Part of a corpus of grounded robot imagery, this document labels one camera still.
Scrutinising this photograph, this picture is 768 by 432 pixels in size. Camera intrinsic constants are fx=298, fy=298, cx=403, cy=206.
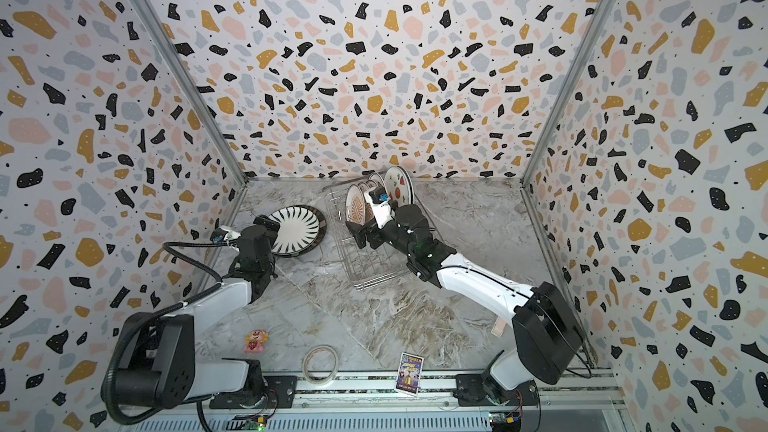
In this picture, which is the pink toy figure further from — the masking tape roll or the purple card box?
the purple card box

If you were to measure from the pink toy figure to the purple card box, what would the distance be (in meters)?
0.38

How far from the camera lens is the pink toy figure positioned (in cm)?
80

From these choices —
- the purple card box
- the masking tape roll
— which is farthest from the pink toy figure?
the purple card box

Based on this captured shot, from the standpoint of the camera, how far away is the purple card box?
75 cm
